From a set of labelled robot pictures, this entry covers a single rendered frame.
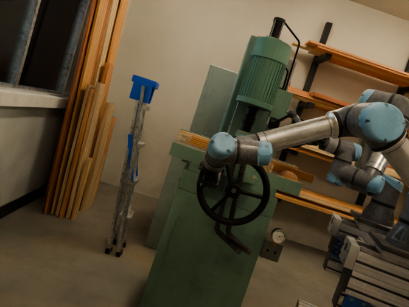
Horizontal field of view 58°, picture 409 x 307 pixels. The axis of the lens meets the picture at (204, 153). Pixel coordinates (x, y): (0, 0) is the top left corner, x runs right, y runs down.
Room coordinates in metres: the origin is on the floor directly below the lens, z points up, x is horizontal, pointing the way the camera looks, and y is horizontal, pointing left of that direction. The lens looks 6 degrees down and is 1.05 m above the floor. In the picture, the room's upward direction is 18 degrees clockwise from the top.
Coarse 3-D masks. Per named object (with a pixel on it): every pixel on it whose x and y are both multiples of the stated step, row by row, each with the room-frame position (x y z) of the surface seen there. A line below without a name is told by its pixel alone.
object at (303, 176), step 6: (192, 138) 1.78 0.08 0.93; (198, 138) 1.78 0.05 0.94; (192, 144) 1.78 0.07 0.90; (198, 144) 1.78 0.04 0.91; (204, 144) 1.78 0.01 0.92; (270, 162) 1.78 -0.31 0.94; (276, 168) 1.78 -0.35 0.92; (282, 168) 1.78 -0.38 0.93; (288, 168) 1.78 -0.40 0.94; (300, 174) 1.78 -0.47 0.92; (306, 174) 1.78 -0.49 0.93; (306, 180) 1.78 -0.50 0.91; (312, 180) 1.78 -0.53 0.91
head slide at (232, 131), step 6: (240, 108) 1.87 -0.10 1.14; (246, 108) 1.87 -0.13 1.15; (234, 114) 1.87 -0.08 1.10; (240, 114) 1.87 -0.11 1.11; (258, 114) 1.87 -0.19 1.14; (234, 120) 1.87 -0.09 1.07; (240, 120) 1.87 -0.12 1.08; (258, 120) 1.87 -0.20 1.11; (234, 126) 1.87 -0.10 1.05; (240, 126) 1.87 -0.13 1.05; (258, 126) 1.87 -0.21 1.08; (228, 132) 1.87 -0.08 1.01; (234, 132) 1.87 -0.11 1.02; (246, 132) 1.87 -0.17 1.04; (252, 132) 1.87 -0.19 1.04
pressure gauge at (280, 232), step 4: (276, 228) 1.57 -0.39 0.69; (280, 228) 1.57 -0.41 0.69; (272, 232) 1.57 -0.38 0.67; (276, 232) 1.56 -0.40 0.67; (280, 232) 1.56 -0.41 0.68; (284, 232) 1.56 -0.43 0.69; (272, 236) 1.56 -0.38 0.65; (276, 236) 1.56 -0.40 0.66; (284, 236) 1.56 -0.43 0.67; (276, 240) 1.56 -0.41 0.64; (280, 240) 1.56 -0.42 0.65; (284, 240) 1.56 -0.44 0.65
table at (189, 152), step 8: (176, 144) 1.62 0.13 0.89; (184, 144) 1.66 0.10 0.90; (176, 152) 1.62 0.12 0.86; (184, 152) 1.62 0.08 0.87; (192, 152) 1.62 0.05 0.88; (200, 152) 1.62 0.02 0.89; (192, 160) 1.62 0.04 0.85; (200, 160) 1.62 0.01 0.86; (224, 168) 1.53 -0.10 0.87; (232, 176) 1.53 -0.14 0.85; (248, 176) 1.53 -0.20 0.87; (256, 176) 1.62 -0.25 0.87; (272, 176) 1.62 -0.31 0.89; (280, 176) 1.63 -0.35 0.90; (272, 184) 1.62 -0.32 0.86; (280, 184) 1.62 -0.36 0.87; (288, 184) 1.62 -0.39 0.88; (296, 184) 1.62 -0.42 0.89; (288, 192) 1.62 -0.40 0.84; (296, 192) 1.62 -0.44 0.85
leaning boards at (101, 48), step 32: (96, 0) 2.70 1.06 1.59; (128, 0) 3.50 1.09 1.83; (96, 32) 2.76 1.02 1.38; (96, 64) 3.06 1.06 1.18; (96, 96) 2.72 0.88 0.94; (64, 128) 2.65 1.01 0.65; (96, 128) 3.17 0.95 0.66; (64, 160) 2.70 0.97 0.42; (96, 160) 2.96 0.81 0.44; (64, 192) 2.71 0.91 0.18; (96, 192) 3.43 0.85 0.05
